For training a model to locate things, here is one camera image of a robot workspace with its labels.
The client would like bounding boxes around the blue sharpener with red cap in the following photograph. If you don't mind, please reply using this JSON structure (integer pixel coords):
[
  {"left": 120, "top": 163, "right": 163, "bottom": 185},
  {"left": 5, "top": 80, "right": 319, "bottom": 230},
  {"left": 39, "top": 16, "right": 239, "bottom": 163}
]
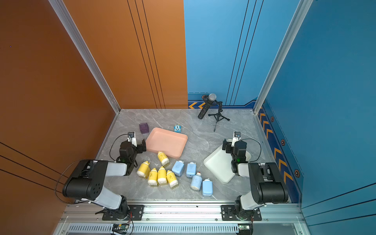
[{"left": 191, "top": 172, "right": 203, "bottom": 191}]

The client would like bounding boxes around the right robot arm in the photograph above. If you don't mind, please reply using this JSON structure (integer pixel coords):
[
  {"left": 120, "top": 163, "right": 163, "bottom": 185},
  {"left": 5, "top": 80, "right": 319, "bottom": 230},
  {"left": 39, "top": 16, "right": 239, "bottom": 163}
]
[{"left": 222, "top": 140, "right": 289, "bottom": 220}]

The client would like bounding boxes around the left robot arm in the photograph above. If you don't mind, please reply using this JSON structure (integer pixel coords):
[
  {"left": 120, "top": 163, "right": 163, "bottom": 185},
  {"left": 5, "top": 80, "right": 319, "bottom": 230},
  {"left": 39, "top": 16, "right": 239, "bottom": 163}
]
[{"left": 62, "top": 138, "right": 146, "bottom": 221}]

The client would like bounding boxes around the white plastic tray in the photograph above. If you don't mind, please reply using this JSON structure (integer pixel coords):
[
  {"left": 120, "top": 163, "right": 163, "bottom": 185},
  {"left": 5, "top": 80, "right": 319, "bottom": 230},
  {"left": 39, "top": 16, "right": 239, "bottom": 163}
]
[{"left": 204, "top": 146, "right": 238, "bottom": 184}]

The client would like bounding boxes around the purple cube sharpener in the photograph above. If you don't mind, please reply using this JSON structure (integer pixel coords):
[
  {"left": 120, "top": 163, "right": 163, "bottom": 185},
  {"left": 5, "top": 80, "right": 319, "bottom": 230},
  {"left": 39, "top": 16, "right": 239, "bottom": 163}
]
[{"left": 139, "top": 122, "right": 150, "bottom": 134}]

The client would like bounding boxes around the yellow sharpener far left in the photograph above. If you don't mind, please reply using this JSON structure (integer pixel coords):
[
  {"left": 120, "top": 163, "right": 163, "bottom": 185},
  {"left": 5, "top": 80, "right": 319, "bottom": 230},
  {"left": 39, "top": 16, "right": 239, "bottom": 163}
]
[{"left": 137, "top": 161, "right": 151, "bottom": 178}]

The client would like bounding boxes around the yellow sharpener near tray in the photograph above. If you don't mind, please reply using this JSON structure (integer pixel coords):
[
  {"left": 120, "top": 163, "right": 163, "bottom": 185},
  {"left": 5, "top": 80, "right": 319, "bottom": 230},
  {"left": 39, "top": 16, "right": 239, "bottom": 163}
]
[{"left": 157, "top": 151, "right": 169, "bottom": 166}]

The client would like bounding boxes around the pink plastic tray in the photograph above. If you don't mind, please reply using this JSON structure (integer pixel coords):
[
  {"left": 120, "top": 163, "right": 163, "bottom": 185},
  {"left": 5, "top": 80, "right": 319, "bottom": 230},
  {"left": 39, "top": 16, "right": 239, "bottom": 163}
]
[{"left": 146, "top": 127, "right": 188, "bottom": 159}]

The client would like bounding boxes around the blue cartoon sharpener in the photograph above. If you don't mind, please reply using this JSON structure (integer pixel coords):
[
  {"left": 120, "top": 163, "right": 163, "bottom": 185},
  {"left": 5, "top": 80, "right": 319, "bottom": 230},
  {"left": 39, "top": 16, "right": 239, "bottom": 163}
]
[{"left": 174, "top": 124, "right": 181, "bottom": 133}]

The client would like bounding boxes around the black microphone on tripod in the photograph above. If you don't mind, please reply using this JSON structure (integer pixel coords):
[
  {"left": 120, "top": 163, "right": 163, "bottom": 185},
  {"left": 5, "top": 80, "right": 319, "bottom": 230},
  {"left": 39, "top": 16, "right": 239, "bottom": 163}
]
[{"left": 198, "top": 93, "right": 230, "bottom": 132}]

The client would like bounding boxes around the green circuit board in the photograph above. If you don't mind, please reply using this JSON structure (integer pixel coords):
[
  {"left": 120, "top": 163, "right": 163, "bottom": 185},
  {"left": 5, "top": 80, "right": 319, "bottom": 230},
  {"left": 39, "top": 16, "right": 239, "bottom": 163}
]
[{"left": 111, "top": 224, "right": 130, "bottom": 235}]

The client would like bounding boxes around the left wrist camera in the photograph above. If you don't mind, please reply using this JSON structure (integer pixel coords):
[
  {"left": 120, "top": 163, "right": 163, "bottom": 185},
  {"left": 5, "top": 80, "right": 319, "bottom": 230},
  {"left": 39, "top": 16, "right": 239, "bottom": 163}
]
[{"left": 127, "top": 132, "right": 137, "bottom": 147}]

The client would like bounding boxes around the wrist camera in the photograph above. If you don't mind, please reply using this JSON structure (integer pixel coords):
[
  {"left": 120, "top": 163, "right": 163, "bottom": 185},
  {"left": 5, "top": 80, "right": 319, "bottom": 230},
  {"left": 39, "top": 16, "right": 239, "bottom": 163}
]
[
  {"left": 231, "top": 131, "right": 241, "bottom": 147},
  {"left": 127, "top": 132, "right": 137, "bottom": 147}
]

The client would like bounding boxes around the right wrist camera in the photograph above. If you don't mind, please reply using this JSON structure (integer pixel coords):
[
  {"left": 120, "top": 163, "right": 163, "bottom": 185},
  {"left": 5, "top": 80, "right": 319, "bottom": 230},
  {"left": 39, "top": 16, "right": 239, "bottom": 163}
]
[{"left": 231, "top": 131, "right": 241, "bottom": 147}]

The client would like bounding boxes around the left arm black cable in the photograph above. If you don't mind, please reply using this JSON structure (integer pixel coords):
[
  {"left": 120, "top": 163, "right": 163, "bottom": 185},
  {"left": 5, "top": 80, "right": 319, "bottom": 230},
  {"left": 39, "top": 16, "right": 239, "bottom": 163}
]
[{"left": 109, "top": 134, "right": 130, "bottom": 162}]

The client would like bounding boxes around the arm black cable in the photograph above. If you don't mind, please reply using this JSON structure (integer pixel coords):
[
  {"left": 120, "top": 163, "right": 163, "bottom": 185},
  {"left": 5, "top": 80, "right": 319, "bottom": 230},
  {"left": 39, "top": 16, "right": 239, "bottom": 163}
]
[
  {"left": 240, "top": 137, "right": 262, "bottom": 163},
  {"left": 109, "top": 134, "right": 130, "bottom": 162}
]

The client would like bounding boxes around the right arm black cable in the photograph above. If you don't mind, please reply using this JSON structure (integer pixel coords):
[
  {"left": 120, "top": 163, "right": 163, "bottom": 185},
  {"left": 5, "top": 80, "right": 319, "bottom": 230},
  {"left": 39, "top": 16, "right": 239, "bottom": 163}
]
[{"left": 240, "top": 137, "right": 262, "bottom": 163}]

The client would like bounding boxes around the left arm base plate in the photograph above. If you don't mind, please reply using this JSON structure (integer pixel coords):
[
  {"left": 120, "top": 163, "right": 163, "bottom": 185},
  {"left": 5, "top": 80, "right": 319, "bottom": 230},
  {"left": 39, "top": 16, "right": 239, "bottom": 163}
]
[{"left": 102, "top": 204, "right": 145, "bottom": 221}]

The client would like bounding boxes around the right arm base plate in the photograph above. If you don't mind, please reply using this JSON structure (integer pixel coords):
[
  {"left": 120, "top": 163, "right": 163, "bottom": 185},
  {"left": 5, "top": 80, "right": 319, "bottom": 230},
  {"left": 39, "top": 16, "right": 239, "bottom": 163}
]
[{"left": 220, "top": 204, "right": 262, "bottom": 221}]

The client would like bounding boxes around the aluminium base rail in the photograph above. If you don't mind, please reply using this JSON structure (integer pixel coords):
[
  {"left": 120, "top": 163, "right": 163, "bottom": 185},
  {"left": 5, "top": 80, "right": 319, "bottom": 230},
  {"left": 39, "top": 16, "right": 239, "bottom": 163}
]
[{"left": 54, "top": 200, "right": 310, "bottom": 235}]

